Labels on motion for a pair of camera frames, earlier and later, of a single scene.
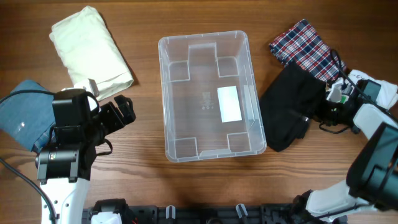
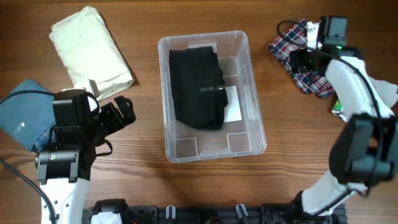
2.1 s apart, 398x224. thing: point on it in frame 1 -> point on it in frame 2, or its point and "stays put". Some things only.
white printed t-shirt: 388,90 stays put
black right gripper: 316,112 -> 302,55
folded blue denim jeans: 28,117 stays put
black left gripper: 119,122 stays put
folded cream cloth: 90,51 stays put
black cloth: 288,106 -> 200,97
